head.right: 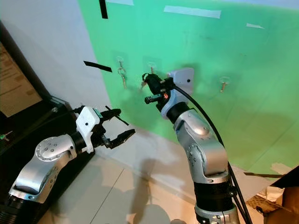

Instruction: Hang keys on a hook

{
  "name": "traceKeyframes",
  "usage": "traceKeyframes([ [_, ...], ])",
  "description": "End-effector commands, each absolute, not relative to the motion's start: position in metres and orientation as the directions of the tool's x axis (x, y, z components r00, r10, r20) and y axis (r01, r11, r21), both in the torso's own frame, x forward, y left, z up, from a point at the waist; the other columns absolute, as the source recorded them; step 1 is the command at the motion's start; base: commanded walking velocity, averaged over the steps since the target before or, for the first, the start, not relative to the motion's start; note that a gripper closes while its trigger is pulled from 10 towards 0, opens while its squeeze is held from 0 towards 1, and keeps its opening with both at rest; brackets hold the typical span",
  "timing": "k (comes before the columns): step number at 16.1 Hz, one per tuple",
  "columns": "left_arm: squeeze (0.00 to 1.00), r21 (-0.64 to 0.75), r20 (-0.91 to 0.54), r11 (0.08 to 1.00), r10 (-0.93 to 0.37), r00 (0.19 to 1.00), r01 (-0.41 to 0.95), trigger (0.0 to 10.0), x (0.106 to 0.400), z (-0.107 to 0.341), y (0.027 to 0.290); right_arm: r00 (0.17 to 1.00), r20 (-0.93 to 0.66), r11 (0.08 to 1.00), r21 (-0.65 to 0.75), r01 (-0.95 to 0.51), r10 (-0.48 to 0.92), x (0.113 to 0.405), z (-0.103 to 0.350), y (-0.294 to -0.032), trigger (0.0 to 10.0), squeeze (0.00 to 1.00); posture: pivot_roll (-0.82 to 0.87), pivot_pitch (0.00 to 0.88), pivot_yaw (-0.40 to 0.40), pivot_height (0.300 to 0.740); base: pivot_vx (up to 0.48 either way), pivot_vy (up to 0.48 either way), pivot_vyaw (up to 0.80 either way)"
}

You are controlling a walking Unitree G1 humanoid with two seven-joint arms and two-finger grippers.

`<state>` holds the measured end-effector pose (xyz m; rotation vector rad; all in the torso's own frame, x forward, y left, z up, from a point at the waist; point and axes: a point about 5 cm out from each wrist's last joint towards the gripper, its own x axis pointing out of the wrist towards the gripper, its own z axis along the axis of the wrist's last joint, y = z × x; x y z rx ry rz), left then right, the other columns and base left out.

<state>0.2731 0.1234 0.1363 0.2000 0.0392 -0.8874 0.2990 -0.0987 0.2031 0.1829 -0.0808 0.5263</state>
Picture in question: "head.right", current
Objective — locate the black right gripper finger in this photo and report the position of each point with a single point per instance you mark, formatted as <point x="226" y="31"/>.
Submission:
<point x="153" y="83"/>
<point x="154" y="99"/>

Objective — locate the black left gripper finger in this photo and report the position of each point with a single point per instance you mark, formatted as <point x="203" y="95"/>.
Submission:
<point x="111" y="113"/>
<point x="123" y="138"/>

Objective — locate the black tape strip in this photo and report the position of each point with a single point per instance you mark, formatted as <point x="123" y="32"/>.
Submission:
<point x="119" y="117"/>
<point x="103" y="9"/>
<point x="97" y="66"/>

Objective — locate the short brass key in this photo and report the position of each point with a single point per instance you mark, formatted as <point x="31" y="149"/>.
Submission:
<point x="223" y="87"/>

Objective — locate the long white tape strip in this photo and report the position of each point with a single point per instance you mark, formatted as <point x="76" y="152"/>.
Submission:
<point x="191" y="11"/>

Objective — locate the black cabinet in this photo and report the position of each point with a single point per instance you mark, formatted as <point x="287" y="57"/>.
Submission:
<point x="23" y="154"/>

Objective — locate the key with green head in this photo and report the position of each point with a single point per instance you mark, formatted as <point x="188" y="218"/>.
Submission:
<point x="6" y="136"/>

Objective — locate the brown cardboard box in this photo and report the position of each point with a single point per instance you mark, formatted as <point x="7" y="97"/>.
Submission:
<point x="11" y="84"/>

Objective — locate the small white tape strip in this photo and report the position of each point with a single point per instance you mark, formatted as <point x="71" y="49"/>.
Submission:
<point x="255" y="25"/>

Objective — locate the brown cardboard piece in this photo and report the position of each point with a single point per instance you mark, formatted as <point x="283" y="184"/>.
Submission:
<point x="280" y="200"/>

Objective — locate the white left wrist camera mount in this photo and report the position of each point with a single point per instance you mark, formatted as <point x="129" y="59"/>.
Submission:
<point x="88" y="126"/>

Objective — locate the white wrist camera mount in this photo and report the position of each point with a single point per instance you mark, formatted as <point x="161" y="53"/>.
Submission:
<point x="184" y="78"/>
<point x="88" y="126"/>

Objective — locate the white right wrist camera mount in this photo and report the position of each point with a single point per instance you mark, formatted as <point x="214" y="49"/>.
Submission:
<point x="184" y="78"/>

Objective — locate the green wall sheet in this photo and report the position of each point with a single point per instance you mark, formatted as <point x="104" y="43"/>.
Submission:
<point x="229" y="46"/>

